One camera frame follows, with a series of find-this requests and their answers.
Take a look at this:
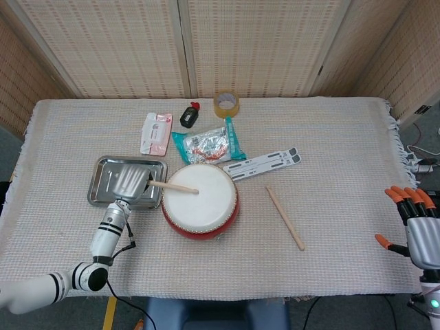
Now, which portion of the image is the right silver orange-tipped robot hand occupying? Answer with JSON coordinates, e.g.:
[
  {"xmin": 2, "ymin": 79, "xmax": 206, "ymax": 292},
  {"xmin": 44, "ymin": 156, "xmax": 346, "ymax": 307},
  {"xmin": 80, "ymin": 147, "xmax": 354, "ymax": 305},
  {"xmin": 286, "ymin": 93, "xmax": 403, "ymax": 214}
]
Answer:
[{"xmin": 374, "ymin": 185, "xmax": 440, "ymax": 269}]

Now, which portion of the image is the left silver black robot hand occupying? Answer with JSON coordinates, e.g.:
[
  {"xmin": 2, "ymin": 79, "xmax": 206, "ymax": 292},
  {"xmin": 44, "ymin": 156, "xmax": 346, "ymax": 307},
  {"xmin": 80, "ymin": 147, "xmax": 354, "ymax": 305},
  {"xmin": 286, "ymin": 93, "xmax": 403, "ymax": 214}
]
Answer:
[{"xmin": 109, "ymin": 163, "xmax": 155, "ymax": 204}]

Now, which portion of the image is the wooden drumstick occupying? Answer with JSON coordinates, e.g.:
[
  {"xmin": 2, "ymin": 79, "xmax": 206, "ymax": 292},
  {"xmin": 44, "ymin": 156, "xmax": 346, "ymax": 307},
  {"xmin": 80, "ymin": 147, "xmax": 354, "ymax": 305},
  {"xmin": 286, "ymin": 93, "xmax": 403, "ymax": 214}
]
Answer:
[
  {"xmin": 148, "ymin": 180, "xmax": 200, "ymax": 194},
  {"xmin": 265, "ymin": 186, "xmax": 305, "ymax": 252}
]

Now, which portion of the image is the red drum white skin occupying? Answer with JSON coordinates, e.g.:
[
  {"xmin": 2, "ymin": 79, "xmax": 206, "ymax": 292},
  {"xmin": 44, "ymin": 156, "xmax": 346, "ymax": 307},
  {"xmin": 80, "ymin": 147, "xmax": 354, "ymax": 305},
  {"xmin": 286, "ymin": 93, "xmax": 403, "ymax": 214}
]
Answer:
[{"xmin": 161, "ymin": 163, "xmax": 241, "ymax": 241}]

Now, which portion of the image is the stainless steel tray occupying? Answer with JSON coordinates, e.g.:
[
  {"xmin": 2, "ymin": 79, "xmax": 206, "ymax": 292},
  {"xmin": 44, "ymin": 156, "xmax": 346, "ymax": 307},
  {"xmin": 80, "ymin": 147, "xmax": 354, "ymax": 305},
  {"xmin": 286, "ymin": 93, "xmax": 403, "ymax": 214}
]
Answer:
[{"xmin": 87, "ymin": 155, "xmax": 168, "ymax": 210}]

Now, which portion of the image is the pink white wet wipes pack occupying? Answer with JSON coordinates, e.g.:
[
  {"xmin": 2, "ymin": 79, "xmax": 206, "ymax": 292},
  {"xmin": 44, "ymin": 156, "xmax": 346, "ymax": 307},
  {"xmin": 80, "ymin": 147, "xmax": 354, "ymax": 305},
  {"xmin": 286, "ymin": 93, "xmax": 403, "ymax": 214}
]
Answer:
[{"xmin": 139, "ymin": 112, "xmax": 173, "ymax": 157}]

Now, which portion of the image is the white power strip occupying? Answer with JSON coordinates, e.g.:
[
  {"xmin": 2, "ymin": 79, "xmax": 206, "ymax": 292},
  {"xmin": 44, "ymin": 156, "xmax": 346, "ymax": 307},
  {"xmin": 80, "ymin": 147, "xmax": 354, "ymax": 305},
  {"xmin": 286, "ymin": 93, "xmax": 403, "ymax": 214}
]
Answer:
[{"xmin": 410, "ymin": 159, "xmax": 436, "ymax": 174}]

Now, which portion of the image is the teal clear snack bag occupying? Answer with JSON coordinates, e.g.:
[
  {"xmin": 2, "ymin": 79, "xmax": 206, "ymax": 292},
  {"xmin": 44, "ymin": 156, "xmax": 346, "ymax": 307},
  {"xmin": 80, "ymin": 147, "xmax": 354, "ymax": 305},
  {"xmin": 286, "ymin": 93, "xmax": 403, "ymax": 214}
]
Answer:
[{"xmin": 170, "ymin": 115, "xmax": 248, "ymax": 165}]

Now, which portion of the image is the black bottle red cap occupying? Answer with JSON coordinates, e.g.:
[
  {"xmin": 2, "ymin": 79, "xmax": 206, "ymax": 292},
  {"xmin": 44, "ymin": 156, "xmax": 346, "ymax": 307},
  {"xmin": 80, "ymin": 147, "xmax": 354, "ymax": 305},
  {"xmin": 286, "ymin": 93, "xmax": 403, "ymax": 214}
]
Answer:
[{"xmin": 179, "ymin": 101, "xmax": 202, "ymax": 129}]

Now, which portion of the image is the yellowish packing tape roll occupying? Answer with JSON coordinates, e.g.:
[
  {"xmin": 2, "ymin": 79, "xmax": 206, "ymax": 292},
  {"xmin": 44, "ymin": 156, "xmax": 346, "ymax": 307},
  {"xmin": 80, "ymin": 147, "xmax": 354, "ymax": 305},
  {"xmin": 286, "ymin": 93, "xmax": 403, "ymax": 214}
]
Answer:
[{"xmin": 213, "ymin": 89, "xmax": 241, "ymax": 120}]

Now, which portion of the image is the woven folding screen panel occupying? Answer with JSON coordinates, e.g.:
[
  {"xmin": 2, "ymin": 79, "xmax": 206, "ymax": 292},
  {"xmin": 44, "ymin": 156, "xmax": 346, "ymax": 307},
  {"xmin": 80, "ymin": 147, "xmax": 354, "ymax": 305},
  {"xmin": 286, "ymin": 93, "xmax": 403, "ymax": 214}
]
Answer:
[
  {"xmin": 177, "ymin": 0, "xmax": 353, "ymax": 99},
  {"xmin": 0, "ymin": 0, "xmax": 193, "ymax": 100},
  {"xmin": 309, "ymin": 0, "xmax": 413, "ymax": 99},
  {"xmin": 353, "ymin": 0, "xmax": 440, "ymax": 130},
  {"xmin": 0, "ymin": 13, "xmax": 75, "ymax": 138}
]

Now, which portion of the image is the white woven tablecloth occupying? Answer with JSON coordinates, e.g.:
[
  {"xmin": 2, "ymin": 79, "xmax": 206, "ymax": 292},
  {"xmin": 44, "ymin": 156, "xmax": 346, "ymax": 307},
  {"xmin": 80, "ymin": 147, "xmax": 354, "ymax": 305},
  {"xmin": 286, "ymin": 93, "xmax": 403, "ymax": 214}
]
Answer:
[{"xmin": 0, "ymin": 97, "xmax": 422, "ymax": 298}]

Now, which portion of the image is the white folding laptop stand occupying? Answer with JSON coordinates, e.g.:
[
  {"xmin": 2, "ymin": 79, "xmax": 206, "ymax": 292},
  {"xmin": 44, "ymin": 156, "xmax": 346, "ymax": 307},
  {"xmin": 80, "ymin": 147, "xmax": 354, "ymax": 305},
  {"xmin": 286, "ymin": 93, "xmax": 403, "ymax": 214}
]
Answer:
[{"xmin": 222, "ymin": 146, "xmax": 302, "ymax": 182}]

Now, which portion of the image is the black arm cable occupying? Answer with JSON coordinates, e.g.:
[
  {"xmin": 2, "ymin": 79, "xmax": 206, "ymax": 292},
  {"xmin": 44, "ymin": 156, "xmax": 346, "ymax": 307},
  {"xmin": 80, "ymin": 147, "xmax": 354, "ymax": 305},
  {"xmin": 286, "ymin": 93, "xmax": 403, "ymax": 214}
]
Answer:
[{"xmin": 104, "ymin": 223, "xmax": 154, "ymax": 330}]

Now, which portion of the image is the white floor cable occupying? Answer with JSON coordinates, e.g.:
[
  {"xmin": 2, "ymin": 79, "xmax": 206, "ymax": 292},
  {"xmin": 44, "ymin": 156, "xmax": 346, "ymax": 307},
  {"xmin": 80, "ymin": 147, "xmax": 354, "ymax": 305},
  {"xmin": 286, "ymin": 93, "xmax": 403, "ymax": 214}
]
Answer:
[{"xmin": 407, "ymin": 143, "xmax": 440, "ymax": 156}]

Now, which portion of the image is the red floor cable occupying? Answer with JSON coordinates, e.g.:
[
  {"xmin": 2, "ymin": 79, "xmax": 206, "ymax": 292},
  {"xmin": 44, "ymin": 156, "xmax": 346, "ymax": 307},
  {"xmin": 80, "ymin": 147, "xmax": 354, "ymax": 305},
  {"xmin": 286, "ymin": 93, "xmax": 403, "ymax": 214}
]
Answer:
[{"xmin": 410, "ymin": 122, "xmax": 428, "ymax": 153}]

